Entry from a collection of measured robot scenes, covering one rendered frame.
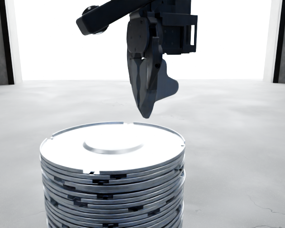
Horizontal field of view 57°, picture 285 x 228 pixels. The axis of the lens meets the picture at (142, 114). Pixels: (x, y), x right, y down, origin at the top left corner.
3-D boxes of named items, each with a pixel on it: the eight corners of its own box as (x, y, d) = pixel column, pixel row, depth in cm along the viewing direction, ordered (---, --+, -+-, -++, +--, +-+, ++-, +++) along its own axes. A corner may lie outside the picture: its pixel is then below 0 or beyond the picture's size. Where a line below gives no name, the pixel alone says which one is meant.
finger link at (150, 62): (162, 91, 36) (163, 23, 34) (152, 92, 35) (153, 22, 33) (147, 86, 40) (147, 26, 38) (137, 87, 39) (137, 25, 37)
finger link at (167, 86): (182, 119, 40) (184, 57, 38) (147, 124, 38) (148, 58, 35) (171, 115, 43) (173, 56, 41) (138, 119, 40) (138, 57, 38)
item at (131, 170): (6, 168, 43) (5, 164, 43) (75, 122, 71) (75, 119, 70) (185, 181, 39) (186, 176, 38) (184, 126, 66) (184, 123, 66)
